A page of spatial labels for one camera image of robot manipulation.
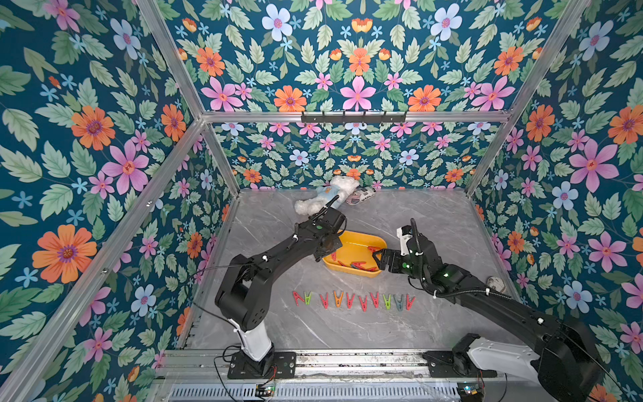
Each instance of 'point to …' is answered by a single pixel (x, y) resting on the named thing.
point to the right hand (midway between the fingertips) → (381, 254)
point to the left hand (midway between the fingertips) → (336, 245)
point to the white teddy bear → (341, 186)
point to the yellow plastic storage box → (355, 256)
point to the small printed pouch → (360, 194)
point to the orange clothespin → (338, 300)
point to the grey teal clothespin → (399, 304)
